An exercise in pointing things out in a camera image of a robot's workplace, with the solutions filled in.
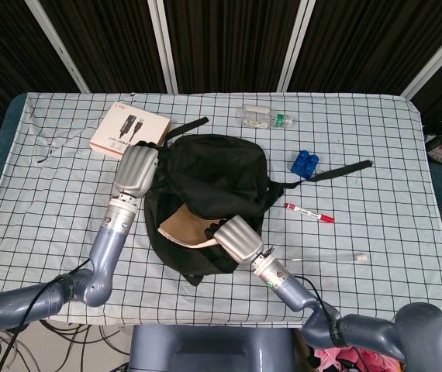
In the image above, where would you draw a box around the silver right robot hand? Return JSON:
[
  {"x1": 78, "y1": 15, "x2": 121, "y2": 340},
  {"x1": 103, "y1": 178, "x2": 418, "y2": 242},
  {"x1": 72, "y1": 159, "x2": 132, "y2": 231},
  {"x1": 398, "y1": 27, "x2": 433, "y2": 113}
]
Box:
[{"x1": 204, "y1": 215, "x2": 265, "y2": 265}]

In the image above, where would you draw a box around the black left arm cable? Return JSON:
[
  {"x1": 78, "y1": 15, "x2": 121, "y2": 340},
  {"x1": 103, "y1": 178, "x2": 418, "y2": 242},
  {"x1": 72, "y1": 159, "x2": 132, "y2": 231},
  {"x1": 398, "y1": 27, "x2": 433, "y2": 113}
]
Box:
[{"x1": 0, "y1": 263, "x2": 95, "y2": 372}]

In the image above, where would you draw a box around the white partition post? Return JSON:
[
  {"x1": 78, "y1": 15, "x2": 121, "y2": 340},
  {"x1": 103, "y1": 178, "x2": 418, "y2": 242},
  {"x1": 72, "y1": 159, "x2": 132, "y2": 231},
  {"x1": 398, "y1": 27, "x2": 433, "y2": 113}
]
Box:
[
  {"x1": 400, "y1": 15, "x2": 442, "y2": 100},
  {"x1": 30, "y1": 0, "x2": 92, "y2": 94},
  {"x1": 147, "y1": 0, "x2": 180, "y2": 95},
  {"x1": 281, "y1": 0, "x2": 316, "y2": 93}
]

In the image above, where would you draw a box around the black floor cable bundle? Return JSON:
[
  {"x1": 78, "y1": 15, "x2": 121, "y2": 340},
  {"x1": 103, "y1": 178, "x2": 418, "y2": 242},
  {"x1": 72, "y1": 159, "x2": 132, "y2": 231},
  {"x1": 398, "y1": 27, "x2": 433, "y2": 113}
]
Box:
[{"x1": 0, "y1": 320, "x2": 133, "y2": 372}]

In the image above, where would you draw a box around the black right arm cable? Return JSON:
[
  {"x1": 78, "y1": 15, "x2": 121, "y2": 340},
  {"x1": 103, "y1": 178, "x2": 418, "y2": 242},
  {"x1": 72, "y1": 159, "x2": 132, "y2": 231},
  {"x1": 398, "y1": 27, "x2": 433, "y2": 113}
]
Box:
[{"x1": 293, "y1": 275, "x2": 335, "y2": 323}]

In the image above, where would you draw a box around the white cable product box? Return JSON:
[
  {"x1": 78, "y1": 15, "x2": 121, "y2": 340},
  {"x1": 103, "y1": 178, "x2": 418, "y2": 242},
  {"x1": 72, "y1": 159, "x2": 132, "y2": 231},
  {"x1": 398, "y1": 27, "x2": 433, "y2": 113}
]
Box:
[{"x1": 88, "y1": 101, "x2": 173, "y2": 158}]

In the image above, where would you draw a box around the blue toy building block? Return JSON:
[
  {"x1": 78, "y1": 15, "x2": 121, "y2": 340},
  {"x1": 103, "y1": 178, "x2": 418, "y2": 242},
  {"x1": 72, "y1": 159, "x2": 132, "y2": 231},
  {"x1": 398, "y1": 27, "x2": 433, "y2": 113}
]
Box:
[{"x1": 290, "y1": 149, "x2": 322, "y2": 180}]

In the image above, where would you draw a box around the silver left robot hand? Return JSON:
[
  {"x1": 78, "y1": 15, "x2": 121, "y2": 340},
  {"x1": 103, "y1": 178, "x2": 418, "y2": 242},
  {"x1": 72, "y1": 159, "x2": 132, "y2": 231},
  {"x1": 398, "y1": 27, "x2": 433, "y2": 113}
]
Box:
[{"x1": 112, "y1": 140, "x2": 161, "y2": 198}]

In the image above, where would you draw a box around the clear glass test tube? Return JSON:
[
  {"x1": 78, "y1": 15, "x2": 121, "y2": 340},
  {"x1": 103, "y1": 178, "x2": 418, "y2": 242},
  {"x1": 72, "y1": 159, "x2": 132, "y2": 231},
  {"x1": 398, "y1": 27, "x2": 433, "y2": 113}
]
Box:
[{"x1": 290, "y1": 252, "x2": 370, "y2": 263}]

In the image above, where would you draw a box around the grey robot torso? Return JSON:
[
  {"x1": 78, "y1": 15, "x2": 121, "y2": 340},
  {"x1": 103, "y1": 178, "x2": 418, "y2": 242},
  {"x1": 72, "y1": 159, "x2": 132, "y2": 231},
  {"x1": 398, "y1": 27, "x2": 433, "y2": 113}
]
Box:
[{"x1": 129, "y1": 324, "x2": 298, "y2": 372}]

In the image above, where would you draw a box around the blue table pad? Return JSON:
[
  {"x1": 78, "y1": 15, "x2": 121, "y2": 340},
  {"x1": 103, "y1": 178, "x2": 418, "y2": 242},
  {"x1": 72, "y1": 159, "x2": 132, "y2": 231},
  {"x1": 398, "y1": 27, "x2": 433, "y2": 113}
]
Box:
[{"x1": 0, "y1": 94, "x2": 28, "y2": 242}]

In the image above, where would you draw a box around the clear plastic bottle green cap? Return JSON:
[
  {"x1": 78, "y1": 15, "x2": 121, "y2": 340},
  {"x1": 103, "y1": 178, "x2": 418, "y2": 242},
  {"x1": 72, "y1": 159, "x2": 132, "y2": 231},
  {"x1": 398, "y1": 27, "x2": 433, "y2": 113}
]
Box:
[{"x1": 239, "y1": 104, "x2": 295, "y2": 130}]

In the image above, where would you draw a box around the white black-checked tablecloth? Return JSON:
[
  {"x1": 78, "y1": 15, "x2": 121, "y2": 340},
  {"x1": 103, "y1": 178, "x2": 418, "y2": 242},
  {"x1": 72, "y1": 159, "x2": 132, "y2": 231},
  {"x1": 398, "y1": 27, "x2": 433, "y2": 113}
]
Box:
[{"x1": 0, "y1": 91, "x2": 442, "y2": 327}]

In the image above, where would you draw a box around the black backpack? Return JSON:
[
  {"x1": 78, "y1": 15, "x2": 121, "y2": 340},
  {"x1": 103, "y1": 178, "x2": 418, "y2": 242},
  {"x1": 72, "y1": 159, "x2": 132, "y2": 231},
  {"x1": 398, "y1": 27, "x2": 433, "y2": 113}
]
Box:
[{"x1": 143, "y1": 115, "x2": 374, "y2": 288}]

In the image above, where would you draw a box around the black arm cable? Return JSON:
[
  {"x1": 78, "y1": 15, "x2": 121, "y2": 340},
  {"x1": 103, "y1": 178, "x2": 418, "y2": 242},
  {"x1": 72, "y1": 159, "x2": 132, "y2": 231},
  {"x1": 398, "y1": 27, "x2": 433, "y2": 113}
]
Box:
[
  {"x1": 293, "y1": 275, "x2": 335, "y2": 323},
  {"x1": 0, "y1": 263, "x2": 95, "y2": 372}
]

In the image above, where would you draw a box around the brown cardboard item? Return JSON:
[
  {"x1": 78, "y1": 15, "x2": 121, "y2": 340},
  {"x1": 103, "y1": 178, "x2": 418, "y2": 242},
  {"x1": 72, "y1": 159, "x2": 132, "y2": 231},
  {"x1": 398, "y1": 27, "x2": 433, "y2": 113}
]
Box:
[{"x1": 157, "y1": 203, "x2": 223, "y2": 250}]

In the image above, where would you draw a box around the pink cloth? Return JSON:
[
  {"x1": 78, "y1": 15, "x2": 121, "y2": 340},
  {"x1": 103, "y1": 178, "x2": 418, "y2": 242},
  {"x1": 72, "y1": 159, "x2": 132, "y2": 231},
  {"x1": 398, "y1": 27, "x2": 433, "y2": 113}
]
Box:
[{"x1": 309, "y1": 346, "x2": 405, "y2": 372}]

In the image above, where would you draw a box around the red and white marker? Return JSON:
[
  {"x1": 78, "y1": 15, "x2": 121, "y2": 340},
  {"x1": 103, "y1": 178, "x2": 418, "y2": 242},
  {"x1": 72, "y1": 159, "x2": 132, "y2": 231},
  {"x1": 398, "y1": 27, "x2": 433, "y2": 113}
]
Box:
[{"x1": 284, "y1": 202, "x2": 336, "y2": 225}]

